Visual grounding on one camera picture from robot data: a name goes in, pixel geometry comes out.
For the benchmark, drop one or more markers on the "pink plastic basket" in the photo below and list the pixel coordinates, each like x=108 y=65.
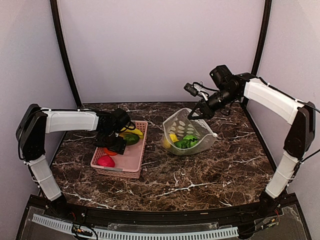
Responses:
x=127 y=165

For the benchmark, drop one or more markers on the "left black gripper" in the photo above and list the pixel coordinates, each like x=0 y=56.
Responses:
x=119 y=147

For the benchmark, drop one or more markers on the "left black frame post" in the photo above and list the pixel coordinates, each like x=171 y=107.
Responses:
x=63 y=52

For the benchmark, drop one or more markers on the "red toy fruit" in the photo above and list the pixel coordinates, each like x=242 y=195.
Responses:
x=106 y=161

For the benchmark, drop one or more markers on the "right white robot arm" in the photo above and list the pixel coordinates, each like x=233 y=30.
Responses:
x=301 y=116

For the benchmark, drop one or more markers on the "orange toy fruit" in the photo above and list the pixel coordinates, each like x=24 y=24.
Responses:
x=109 y=152

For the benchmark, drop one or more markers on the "orange green toy mango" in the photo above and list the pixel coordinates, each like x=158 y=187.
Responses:
x=131 y=139

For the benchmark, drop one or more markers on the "yellow toy banana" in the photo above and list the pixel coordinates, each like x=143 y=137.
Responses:
x=135 y=131

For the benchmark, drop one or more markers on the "clear dotted zip bag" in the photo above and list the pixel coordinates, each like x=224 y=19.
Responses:
x=179 y=124

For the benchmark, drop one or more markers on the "yellow toy lemon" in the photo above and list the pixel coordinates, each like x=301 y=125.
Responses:
x=168 y=141

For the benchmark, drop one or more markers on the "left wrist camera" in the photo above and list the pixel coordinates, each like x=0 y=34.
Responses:
x=122 y=120

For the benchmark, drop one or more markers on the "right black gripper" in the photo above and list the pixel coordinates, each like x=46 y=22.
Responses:
x=206 y=110

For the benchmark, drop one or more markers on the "right black frame post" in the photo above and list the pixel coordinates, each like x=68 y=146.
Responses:
x=261 y=39

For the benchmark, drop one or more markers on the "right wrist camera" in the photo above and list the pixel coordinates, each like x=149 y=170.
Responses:
x=220 y=75

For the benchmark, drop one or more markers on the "black frame post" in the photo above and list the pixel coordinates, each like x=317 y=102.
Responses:
x=63 y=52
x=261 y=39

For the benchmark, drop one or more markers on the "black front rail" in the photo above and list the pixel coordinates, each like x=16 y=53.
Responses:
x=247 y=217

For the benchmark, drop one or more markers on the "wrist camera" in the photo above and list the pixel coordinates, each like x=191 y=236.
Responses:
x=220 y=75
x=122 y=120

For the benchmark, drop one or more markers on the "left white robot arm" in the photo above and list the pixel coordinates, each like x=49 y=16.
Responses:
x=38 y=122

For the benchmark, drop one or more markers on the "white slotted cable duct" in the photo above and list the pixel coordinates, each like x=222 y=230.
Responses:
x=117 y=231

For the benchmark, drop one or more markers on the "green toy watermelon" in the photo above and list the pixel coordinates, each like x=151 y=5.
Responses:
x=187 y=142

